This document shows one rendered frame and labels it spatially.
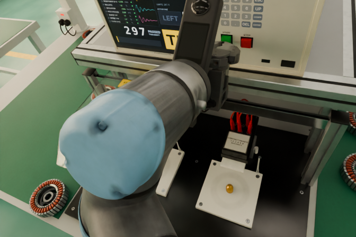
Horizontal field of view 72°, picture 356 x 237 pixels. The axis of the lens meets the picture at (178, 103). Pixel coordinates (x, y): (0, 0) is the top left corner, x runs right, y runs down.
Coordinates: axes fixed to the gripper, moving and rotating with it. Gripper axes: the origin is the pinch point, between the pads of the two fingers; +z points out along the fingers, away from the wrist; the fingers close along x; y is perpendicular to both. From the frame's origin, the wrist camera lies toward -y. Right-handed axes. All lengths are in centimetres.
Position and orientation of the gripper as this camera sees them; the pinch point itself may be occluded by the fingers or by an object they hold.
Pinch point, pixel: (223, 43)
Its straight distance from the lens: 47.7
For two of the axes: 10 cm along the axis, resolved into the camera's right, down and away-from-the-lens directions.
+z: 4.2, -3.8, 8.3
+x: 9.1, 1.9, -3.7
